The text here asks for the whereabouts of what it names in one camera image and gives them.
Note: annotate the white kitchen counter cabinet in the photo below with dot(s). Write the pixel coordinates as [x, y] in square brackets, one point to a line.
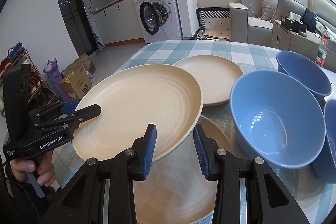
[118, 23]

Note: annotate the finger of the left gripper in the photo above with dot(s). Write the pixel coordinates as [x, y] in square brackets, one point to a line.
[87, 113]
[69, 108]

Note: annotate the far blue bowl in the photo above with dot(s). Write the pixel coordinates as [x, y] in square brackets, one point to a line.
[306, 72]

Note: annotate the clear water bottle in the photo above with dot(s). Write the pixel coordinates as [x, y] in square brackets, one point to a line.
[322, 51]

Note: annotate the white washing machine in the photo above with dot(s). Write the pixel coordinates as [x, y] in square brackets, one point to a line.
[159, 20]

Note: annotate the cardboard box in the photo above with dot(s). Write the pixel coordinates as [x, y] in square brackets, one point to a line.
[76, 84]

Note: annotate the large blue bowl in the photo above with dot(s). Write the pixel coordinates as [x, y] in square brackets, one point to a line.
[277, 118]

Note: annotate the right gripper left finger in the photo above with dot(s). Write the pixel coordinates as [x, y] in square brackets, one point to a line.
[82, 199]

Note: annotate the large cream plate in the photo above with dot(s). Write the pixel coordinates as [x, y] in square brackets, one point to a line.
[164, 95]

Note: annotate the shoe rack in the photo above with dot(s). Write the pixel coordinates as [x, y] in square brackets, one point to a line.
[22, 81]

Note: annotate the right blue bowl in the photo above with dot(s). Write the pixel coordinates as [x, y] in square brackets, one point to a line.
[324, 164]

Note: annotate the purple bag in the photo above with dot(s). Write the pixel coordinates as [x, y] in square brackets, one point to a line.
[55, 77]

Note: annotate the person's left hand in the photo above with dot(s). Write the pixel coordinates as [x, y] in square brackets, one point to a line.
[45, 170]

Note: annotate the beige side cabinet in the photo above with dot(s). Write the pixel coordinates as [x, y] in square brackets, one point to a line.
[283, 39]

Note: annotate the grey sofa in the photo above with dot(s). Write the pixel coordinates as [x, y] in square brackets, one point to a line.
[252, 20]

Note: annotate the black refrigerator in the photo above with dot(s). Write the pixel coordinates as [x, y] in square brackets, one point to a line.
[78, 26]

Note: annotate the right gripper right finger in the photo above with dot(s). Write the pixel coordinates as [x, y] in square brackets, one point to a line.
[268, 199]

